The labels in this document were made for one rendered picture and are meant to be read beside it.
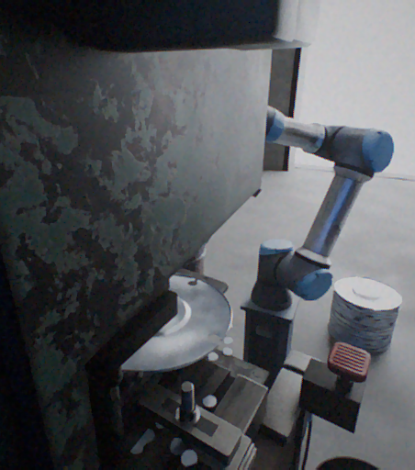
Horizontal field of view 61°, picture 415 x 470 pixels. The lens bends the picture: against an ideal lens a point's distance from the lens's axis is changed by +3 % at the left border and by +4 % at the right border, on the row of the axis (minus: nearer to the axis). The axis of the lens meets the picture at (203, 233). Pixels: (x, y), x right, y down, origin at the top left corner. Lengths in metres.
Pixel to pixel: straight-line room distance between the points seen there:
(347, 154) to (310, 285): 0.39
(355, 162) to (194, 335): 0.69
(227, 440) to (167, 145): 0.39
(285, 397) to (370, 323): 1.13
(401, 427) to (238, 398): 1.10
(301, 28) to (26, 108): 0.14
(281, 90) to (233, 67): 4.84
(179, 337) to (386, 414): 1.19
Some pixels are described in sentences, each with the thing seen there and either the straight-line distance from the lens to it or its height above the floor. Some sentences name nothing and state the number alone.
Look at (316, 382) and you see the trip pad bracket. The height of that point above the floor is 0.71.
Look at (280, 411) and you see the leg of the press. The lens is 0.72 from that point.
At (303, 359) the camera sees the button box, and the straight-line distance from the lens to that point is 0.84.
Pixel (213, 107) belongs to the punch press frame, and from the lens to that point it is 0.33.
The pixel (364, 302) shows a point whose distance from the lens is 1.81.
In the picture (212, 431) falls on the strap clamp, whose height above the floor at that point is 0.76.
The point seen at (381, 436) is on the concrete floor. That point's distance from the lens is 1.61.
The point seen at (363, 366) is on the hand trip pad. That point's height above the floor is 0.76.
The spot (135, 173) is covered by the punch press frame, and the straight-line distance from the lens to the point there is 0.25.
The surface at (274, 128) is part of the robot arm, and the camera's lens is 0.85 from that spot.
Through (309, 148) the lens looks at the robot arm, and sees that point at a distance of 1.15.
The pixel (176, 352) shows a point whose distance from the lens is 0.60.
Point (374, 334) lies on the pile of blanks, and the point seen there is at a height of 0.11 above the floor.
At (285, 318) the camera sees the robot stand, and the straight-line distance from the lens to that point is 1.24.
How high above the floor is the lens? 1.19
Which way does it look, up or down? 24 degrees down
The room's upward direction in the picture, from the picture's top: straight up
